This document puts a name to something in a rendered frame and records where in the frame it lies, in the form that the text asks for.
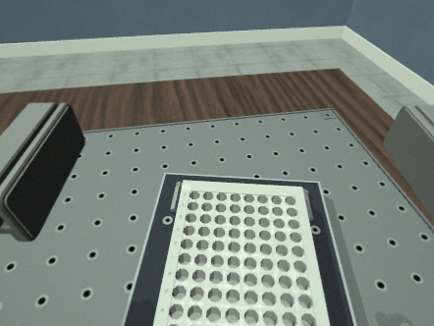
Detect grey perforated base plate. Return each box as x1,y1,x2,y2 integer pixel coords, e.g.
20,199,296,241
0,108,434,326

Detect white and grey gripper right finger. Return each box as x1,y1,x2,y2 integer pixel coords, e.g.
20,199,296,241
383,105,434,221

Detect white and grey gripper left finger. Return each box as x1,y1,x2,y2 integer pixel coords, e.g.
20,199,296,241
0,103,85,242

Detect white perforated plate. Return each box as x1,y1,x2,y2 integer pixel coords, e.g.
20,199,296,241
153,180,330,326

